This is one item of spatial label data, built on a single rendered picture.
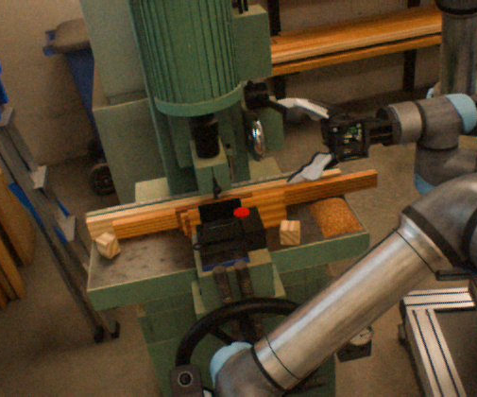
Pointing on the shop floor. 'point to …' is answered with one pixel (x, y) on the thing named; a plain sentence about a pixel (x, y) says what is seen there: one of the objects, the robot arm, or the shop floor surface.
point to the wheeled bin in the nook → (75, 39)
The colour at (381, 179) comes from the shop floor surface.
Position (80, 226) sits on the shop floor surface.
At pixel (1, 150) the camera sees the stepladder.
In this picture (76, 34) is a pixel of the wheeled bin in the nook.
